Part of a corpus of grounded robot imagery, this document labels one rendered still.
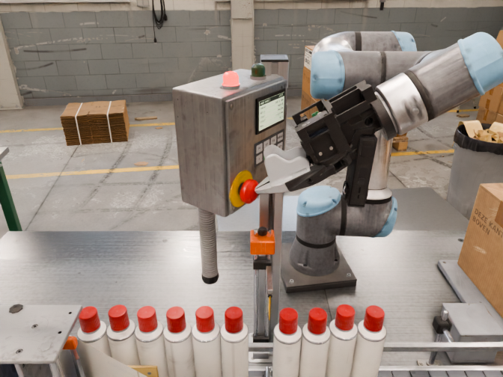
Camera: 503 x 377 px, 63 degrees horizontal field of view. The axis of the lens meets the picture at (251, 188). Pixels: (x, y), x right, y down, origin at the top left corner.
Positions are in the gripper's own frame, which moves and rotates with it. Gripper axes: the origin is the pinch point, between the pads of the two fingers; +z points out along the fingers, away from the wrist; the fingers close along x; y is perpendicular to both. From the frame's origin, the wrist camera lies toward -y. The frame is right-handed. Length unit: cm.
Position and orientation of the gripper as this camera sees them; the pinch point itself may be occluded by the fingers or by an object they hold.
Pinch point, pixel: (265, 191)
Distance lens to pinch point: 62.0
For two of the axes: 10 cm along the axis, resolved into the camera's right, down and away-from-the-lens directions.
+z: -8.6, 4.5, 2.2
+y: -5.0, -7.7, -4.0
